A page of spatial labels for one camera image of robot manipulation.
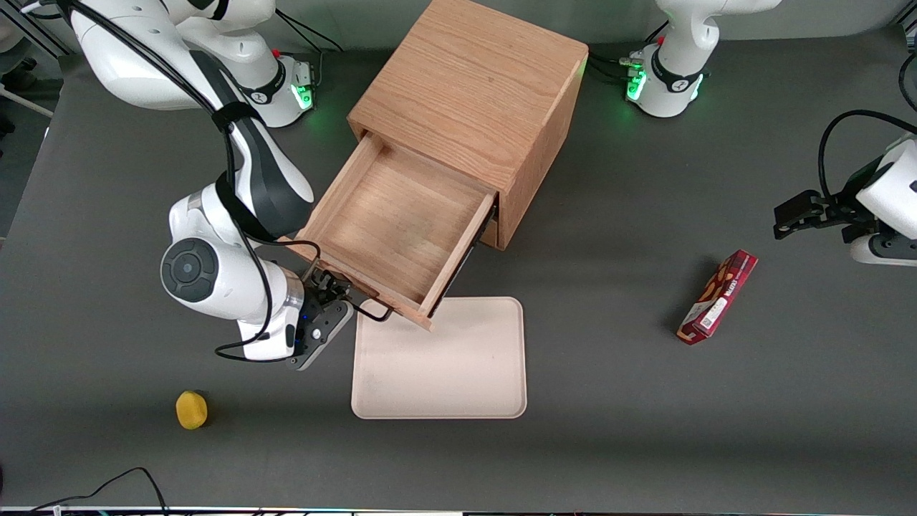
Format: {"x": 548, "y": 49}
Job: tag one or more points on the wooden drawer front panel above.
{"x": 491, "y": 235}

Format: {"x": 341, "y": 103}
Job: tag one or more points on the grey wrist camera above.
{"x": 885, "y": 251}
{"x": 322, "y": 337}

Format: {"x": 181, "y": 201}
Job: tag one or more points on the oak wooden drawer cabinet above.
{"x": 473, "y": 79}

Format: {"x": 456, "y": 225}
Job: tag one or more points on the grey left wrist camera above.
{"x": 885, "y": 251}

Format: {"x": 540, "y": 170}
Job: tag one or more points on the yellow round sponge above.
{"x": 191, "y": 410}

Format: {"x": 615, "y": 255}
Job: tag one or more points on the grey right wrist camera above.
{"x": 322, "y": 337}

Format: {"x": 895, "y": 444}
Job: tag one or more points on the aluminium frame rail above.
{"x": 39, "y": 36}

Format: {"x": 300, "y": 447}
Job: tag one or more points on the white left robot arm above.
{"x": 673, "y": 72}

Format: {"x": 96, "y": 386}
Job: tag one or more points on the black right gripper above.
{"x": 322, "y": 292}

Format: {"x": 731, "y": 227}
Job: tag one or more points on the red snack box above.
{"x": 718, "y": 297}

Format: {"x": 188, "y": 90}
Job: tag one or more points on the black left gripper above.
{"x": 839, "y": 211}

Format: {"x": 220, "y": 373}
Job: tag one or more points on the beige plastic tray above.
{"x": 458, "y": 373}

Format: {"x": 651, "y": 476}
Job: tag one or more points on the wooden drawer with deep tray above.
{"x": 394, "y": 222}

